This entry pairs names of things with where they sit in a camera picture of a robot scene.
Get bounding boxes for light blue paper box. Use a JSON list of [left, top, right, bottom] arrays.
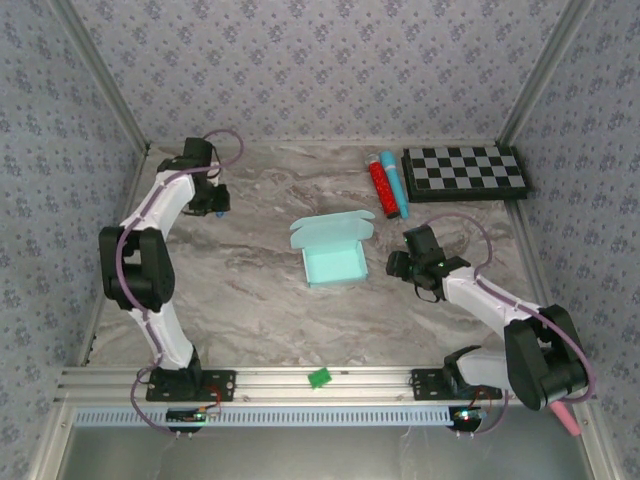
[[288, 209, 376, 290]]

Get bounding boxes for red glitter toy microphone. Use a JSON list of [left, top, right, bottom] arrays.
[[367, 154, 399, 221]]

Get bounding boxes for cyan toy microphone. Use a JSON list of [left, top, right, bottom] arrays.
[[378, 151, 410, 221]]

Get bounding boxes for black grey chessboard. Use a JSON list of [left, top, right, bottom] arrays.
[[401, 144, 531, 204]]

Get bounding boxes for grey metal panel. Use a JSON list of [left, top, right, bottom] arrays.
[[59, 424, 594, 480]]

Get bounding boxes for pink toy microphone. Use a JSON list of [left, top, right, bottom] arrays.
[[549, 402, 582, 437]]

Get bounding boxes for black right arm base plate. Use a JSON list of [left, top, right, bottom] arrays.
[[409, 368, 504, 401]]

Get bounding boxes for aluminium mounting rail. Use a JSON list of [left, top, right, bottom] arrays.
[[53, 364, 599, 405]]

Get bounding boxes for aluminium frame post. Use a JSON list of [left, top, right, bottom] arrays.
[[497, 0, 596, 146], [49, 0, 152, 154]]

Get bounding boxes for slotted light blue cable duct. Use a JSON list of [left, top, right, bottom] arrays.
[[74, 405, 454, 427]]

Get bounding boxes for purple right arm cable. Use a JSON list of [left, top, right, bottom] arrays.
[[422, 212, 599, 437]]

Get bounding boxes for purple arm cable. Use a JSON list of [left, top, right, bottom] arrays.
[[114, 128, 246, 437], [422, 212, 599, 437]]

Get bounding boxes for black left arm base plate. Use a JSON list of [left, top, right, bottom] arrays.
[[145, 368, 237, 403]]

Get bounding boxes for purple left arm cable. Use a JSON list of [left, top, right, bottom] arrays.
[[114, 128, 246, 437]]

